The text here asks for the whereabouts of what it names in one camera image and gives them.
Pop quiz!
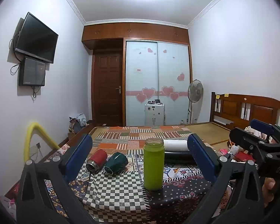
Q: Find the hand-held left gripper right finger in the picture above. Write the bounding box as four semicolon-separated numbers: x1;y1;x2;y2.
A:
177;133;265;224

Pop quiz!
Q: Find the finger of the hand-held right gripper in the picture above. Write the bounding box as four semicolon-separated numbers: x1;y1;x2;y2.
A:
250;119;280;145
229;126;272;166

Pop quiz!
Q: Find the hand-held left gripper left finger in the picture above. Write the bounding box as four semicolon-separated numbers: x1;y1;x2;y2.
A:
16;133;96;224

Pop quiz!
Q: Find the red cup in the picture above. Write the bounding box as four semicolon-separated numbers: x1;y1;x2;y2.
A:
86;149;108;174

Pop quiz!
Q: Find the black cup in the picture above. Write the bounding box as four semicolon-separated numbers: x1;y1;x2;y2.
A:
164;150;196;164

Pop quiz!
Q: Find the white roll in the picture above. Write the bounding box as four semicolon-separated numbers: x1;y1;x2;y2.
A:
163;139;189;152

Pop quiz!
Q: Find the dark green cup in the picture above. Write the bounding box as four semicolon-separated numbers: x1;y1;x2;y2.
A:
104;152;129;175

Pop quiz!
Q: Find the person's right hand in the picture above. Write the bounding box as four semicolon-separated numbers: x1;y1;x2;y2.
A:
262;177;276;208

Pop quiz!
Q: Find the red packet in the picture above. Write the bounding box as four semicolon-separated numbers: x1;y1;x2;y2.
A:
235;152;255;163

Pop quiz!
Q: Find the woven bed mat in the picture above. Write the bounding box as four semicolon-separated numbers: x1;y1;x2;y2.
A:
185;122;232;145

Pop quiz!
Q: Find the wooden bed headboard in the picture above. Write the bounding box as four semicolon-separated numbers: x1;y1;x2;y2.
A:
210;92;280;131

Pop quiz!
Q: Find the pile of clothes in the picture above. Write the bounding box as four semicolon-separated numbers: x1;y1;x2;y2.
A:
69;113;88;134

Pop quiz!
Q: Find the dark floral blanket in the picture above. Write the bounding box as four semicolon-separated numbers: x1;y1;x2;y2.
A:
45;144;232;224

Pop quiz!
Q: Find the green bottle with clear neck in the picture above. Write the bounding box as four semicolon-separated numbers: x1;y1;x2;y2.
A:
143;138;165;191

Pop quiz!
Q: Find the checkered cloth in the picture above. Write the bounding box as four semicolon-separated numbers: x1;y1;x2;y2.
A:
82;165;147;214

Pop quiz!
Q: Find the yellow foam tube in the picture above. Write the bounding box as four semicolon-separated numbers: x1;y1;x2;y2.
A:
24;122;60;164

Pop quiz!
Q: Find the striped patchwork blanket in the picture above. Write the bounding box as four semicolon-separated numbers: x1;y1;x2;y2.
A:
90;125;209;156

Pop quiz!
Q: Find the white box appliance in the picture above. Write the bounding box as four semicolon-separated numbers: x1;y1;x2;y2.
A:
144;103;166;127

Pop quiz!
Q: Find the standing electric fan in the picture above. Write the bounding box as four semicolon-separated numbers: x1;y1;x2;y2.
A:
187;79;204;124

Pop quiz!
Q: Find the brown wooden door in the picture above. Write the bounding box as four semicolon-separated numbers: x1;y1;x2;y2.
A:
91;49;125;127

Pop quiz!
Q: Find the frosted sliding wardrobe door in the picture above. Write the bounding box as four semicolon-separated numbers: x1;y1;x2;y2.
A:
157;41;191;125
126;41;158;127

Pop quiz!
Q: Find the wooden overhead cabinet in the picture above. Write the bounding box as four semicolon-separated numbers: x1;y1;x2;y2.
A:
81;23;190;50

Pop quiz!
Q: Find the black cable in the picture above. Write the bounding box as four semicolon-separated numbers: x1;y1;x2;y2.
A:
9;33;21;75
31;85;42;99

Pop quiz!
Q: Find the small black wall monitor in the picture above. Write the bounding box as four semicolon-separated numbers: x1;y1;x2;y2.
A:
18;56;46;87

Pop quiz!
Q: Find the wall-mounted black television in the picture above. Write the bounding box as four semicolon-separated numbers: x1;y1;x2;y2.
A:
15;12;59;64

